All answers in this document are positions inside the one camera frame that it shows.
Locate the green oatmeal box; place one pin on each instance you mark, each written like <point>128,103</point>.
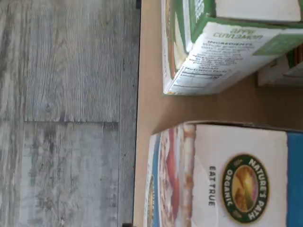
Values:
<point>213,63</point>
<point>284,75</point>

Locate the blue and white oatmeal box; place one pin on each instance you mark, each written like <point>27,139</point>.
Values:
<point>236,189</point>

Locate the black metal shelving rack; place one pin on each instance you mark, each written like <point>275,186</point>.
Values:
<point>138,1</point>

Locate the wooden shelf board with boxes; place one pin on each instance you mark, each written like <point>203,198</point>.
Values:
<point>151,106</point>

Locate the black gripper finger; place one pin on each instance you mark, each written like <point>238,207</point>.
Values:
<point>127,222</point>

